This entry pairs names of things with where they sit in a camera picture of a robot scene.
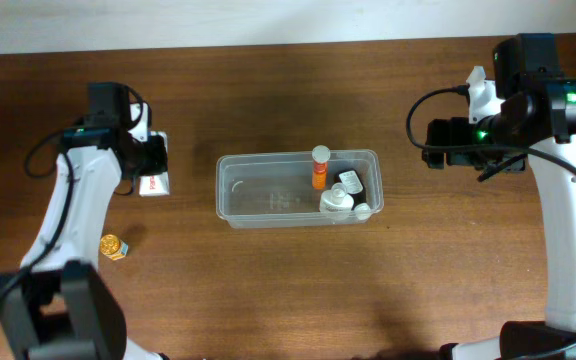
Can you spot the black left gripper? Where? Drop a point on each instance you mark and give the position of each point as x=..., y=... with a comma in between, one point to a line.
x=154, y=163

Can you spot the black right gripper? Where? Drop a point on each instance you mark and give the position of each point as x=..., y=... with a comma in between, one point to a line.
x=435, y=143

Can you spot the white Panadol box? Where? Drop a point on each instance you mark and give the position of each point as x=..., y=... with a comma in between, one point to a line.
x=154, y=181

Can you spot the small orange box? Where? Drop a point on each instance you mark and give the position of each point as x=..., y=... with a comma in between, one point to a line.
x=113, y=247

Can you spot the dark bottle white cap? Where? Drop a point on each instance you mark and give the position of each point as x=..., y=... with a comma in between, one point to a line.
x=355, y=188

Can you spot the orange tube white cap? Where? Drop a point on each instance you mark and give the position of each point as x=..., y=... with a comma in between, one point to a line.
x=320, y=156

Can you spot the white pump bottle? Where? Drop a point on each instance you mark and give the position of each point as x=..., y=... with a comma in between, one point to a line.
x=336, y=203

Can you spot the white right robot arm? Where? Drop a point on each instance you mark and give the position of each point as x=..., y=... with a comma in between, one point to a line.
x=523, y=118

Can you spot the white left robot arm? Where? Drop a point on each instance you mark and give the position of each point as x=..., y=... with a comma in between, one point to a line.
x=56, y=306

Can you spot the clear plastic container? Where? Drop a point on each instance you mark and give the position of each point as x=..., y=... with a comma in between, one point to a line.
x=274, y=190

